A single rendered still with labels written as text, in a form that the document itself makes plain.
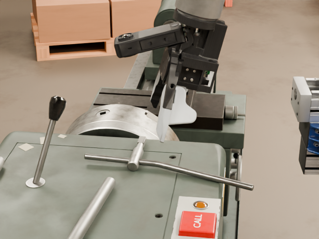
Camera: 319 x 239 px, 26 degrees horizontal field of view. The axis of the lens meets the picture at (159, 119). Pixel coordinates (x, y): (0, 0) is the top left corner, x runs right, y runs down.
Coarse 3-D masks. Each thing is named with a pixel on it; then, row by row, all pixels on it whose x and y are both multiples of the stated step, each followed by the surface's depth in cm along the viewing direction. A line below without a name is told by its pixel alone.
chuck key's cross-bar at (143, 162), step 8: (96, 160) 136; (104, 160) 136; (112, 160) 135; (120, 160) 135; (128, 160) 135; (144, 160) 135; (152, 160) 135; (168, 168) 133; (176, 168) 133; (184, 168) 132; (200, 176) 131; (208, 176) 130; (216, 176) 130; (232, 184) 129; (240, 184) 128; (248, 184) 128
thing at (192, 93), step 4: (188, 92) 223; (192, 92) 223; (188, 96) 221; (192, 96) 221; (160, 100) 218; (188, 100) 218; (192, 100) 219; (188, 104) 216; (192, 104) 220; (192, 108) 221
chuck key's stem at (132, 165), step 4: (140, 136) 143; (140, 140) 142; (144, 140) 142; (140, 144) 140; (144, 144) 142; (136, 148) 138; (140, 148) 138; (132, 152) 137; (136, 152) 136; (140, 152) 137; (132, 156) 135; (136, 156) 135; (140, 156) 136; (132, 160) 134; (136, 160) 134; (128, 164) 133; (132, 164) 133; (136, 164) 133; (128, 168) 134; (132, 168) 134; (136, 168) 134
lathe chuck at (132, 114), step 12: (96, 108) 166; (108, 108) 164; (120, 108) 163; (132, 108) 164; (84, 120) 162; (96, 120) 159; (108, 120) 158; (120, 120) 158; (132, 120) 159; (144, 120) 161; (156, 132) 159; (168, 132) 164
